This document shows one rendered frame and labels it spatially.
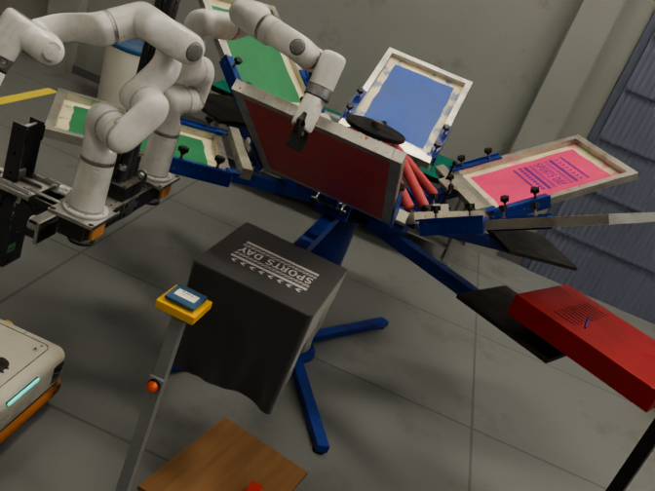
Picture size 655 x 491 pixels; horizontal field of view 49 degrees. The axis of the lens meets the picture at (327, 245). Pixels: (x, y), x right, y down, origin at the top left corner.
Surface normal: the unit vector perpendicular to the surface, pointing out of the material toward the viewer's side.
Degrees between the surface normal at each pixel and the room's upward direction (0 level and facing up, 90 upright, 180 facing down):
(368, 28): 90
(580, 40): 90
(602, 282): 90
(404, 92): 32
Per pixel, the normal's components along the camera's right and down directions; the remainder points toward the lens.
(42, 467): 0.35, -0.86
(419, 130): 0.15, -0.58
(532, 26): -0.21, 0.32
